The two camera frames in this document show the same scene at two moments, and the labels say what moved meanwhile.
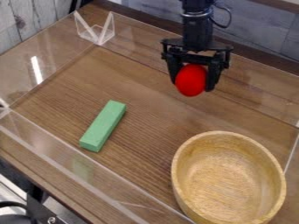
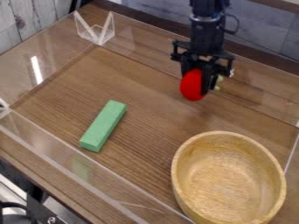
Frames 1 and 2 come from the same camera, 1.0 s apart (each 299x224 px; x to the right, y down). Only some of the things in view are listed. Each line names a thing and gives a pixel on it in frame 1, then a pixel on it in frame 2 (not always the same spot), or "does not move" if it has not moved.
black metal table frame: (38, 214) does not move
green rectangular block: (100, 129) does not move
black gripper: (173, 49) -> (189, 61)
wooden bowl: (228, 179) does not move
